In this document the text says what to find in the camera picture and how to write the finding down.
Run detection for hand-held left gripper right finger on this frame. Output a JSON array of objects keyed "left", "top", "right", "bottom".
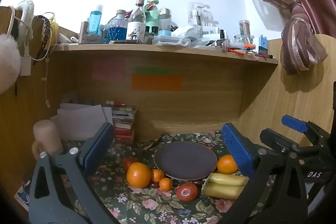
[{"left": 220, "top": 123, "right": 308, "bottom": 224}]

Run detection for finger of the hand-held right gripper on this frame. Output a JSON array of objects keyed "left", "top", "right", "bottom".
[
  {"left": 281, "top": 115, "right": 331, "bottom": 146},
  {"left": 259, "top": 128, "right": 300, "bottom": 156}
]

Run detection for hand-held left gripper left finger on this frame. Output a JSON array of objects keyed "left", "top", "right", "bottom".
[{"left": 28, "top": 122, "right": 118, "bottom": 224}]

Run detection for medium orange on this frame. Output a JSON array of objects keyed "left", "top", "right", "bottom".
[{"left": 217, "top": 154, "right": 238, "bottom": 175}]

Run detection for red tomato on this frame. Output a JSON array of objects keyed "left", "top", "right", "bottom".
[
  {"left": 176, "top": 183, "right": 198, "bottom": 202},
  {"left": 122, "top": 157, "right": 138, "bottom": 171}
]

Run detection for large orange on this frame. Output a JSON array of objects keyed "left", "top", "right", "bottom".
[{"left": 126, "top": 162, "right": 152, "bottom": 189}]

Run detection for dark brown round plate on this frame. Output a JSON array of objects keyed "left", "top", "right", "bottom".
[{"left": 154, "top": 141, "right": 218, "bottom": 180}]

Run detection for small tangerine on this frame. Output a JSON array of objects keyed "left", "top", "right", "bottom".
[
  {"left": 159, "top": 178, "right": 174, "bottom": 191},
  {"left": 150, "top": 169, "right": 165, "bottom": 183}
]

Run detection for white paper sheets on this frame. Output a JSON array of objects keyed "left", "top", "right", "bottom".
[{"left": 50, "top": 103, "right": 114, "bottom": 141}]

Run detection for stack of books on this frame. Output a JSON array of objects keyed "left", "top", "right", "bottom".
[{"left": 106, "top": 105, "right": 138, "bottom": 143}]

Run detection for beige mug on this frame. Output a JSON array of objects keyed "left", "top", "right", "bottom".
[{"left": 31, "top": 120, "right": 63, "bottom": 160}]

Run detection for pink sticky note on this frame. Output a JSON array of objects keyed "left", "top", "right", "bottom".
[{"left": 92, "top": 61, "right": 126, "bottom": 81}]

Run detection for blue box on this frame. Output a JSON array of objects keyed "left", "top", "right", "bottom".
[{"left": 258, "top": 34, "right": 268, "bottom": 55}]

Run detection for orange sticky note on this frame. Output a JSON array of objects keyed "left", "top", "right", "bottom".
[{"left": 131, "top": 75, "right": 183, "bottom": 91}]

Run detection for floral tablecloth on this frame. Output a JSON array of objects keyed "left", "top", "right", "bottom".
[{"left": 60, "top": 130, "right": 276, "bottom": 224}]

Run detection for illustrated booklet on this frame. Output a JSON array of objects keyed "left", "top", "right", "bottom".
[{"left": 14, "top": 174, "right": 33, "bottom": 211}]

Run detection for green sticky note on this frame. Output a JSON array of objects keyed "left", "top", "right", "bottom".
[{"left": 135, "top": 67, "right": 172, "bottom": 75}]

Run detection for white paper note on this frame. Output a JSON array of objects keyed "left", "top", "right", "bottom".
[{"left": 20, "top": 56, "right": 32, "bottom": 76}]

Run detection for wooden shelf board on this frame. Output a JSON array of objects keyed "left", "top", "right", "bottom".
[{"left": 49, "top": 42, "right": 279, "bottom": 65}]

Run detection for brown cardboard tube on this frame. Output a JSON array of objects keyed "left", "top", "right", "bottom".
[{"left": 79, "top": 21, "right": 89, "bottom": 44}]

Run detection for round bottle with blue liquid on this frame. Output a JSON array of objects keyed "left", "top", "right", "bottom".
[{"left": 108, "top": 9, "right": 128, "bottom": 42}]

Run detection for striped pink curtain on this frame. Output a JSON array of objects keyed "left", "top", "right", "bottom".
[{"left": 227, "top": 0, "right": 336, "bottom": 76}]

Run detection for light blue plastic bottle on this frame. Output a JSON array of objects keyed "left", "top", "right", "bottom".
[{"left": 88, "top": 5, "right": 104, "bottom": 36}]

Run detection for white plush ball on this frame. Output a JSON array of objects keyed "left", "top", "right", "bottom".
[{"left": 0, "top": 34, "right": 21, "bottom": 94}]

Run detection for yellow object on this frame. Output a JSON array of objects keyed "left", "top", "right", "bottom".
[{"left": 49, "top": 21, "right": 60, "bottom": 44}]

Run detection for clear plastic box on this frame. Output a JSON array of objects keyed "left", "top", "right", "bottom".
[{"left": 152, "top": 35, "right": 191, "bottom": 47}]

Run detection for clear glass bottle pink cap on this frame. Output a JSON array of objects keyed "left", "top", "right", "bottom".
[{"left": 126, "top": 0, "right": 146, "bottom": 41}]

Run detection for white packaged items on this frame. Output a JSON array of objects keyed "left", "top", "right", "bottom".
[{"left": 187, "top": 1, "right": 219, "bottom": 34}]

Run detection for green spray bottle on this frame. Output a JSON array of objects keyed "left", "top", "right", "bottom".
[{"left": 144, "top": 0, "right": 160, "bottom": 33}]

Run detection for clear bottle silver cap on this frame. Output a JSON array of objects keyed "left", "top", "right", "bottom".
[{"left": 157, "top": 8, "right": 172, "bottom": 37}]

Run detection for white fluffy scarf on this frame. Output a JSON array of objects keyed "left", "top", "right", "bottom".
[{"left": 12, "top": 0, "right": 35, "bottom": 42}]

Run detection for patterned woven strap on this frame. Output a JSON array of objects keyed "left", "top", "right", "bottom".
[{"left": 33, "top": 15, "right": 51, "bottom": 61}]

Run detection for beige cord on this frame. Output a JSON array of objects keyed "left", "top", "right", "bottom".
[{"left": 7, "top": 6, "right": 57, "bottom": 109}]

